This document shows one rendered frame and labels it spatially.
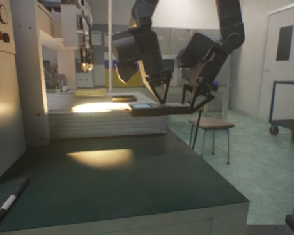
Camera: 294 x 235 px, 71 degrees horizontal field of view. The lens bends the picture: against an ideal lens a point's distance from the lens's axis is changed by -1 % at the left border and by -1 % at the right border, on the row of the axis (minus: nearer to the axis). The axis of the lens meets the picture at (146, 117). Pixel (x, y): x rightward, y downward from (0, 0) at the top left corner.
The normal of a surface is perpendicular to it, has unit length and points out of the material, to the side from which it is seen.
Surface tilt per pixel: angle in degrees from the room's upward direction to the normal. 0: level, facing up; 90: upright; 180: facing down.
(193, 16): 90
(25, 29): 90
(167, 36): 90
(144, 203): 0
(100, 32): 90
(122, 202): 0
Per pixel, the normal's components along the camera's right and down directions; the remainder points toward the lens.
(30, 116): 0.18, 0.21
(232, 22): -0.17, 0.53
